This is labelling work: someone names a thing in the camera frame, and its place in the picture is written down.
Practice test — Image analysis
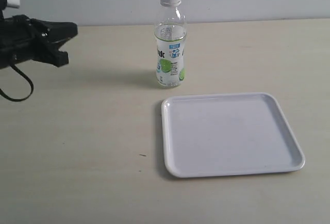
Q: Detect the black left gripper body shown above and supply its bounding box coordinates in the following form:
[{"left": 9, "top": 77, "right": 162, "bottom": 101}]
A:
[{"left": 1, "top": 15, "right": 45, "bottom": 69}]

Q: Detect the clear plastic drink bottle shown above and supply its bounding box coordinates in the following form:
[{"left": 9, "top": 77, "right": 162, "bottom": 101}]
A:
[{"left": 154, "top": 6, "right": 187, "bottom": 88}]

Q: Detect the white plastic tray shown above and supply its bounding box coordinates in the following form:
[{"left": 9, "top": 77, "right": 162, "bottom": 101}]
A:
[{"left": 161, "top": 92, "right": 305, "bottom": 178}]

